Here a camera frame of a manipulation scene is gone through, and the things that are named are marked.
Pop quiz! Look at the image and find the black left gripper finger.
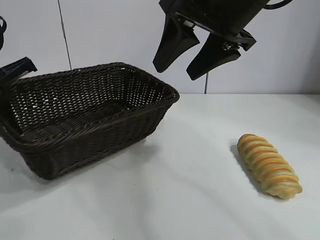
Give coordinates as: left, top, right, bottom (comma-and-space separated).
0, 56, 39, 79

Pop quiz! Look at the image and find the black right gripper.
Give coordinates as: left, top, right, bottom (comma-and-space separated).
152, 0, 266, 81

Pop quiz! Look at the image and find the dark brown wicker basket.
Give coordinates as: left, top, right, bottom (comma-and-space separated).
0, 62, 181, 181

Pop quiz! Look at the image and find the long twisted bread loaf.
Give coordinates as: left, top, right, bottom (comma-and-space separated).
236, 133, 304, 201

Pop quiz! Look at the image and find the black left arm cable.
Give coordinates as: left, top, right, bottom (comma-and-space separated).
0, 15, 8, 51

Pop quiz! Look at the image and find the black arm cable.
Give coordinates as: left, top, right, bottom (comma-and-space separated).
264, 0, 289, 10
0, 15, 8, 51

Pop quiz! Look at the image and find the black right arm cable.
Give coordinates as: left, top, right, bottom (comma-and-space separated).
264, 0, 289, 10

